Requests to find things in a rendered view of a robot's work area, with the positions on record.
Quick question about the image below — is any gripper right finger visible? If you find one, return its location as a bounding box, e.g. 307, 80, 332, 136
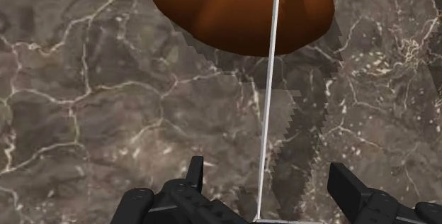
327, 162, 442, 224

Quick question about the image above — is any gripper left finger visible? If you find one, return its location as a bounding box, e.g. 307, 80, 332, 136
110, 155, 249, 224

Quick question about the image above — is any orange-brown rounded object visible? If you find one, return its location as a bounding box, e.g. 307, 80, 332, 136
146, 0, 336, 57

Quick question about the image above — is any thin white rod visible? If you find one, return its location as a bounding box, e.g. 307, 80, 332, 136
253, 0, 323, 224

